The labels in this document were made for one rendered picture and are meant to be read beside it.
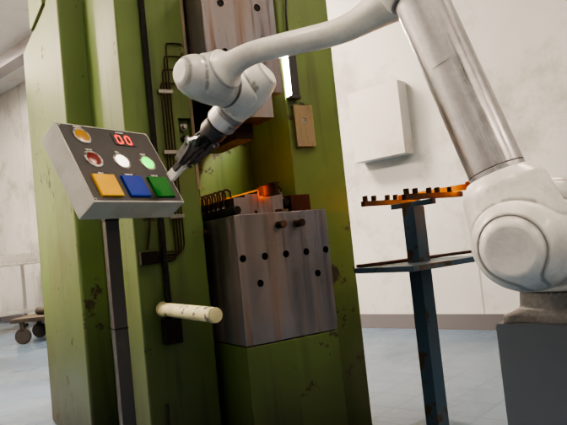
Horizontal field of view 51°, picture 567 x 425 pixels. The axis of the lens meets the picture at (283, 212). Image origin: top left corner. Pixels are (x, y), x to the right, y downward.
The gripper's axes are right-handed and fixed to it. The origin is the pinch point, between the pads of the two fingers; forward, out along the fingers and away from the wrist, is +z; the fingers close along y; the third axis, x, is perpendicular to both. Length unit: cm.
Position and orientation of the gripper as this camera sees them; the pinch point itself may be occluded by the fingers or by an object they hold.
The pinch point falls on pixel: (176, 169)
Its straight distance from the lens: 178.5
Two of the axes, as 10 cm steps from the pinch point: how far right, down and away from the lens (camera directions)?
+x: -5.0, -8.0, 3.3
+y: 5.6, -0.1, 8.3
